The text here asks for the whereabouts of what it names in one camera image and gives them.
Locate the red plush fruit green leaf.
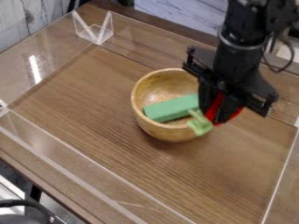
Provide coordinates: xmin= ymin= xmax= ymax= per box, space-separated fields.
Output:
xmin=185 ymin=90 xmax=245 ymax=137

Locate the clear acrylic tray wall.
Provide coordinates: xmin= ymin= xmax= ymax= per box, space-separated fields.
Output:
xmin=0 ymin=101 xmax=194 ymax=224

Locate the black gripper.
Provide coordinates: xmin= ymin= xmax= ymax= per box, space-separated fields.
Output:
xmin=181 ymin=45 xmax=279 ymax=125

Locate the green rectangular block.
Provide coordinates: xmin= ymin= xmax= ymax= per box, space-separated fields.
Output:
xmin=142 ymin=94 xmax=198 ymax=123

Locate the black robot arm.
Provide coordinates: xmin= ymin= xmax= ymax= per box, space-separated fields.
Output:
xmin=181 ymin=0 xmax=299 ymax=125

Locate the black cable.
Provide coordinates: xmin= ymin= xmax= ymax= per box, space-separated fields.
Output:
xmin=0 ymin=199 xmax=53 ymax=224

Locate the wooden bowl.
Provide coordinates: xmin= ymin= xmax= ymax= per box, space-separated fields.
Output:
xmin=130 ymin=68 xmax=213 ymax=143

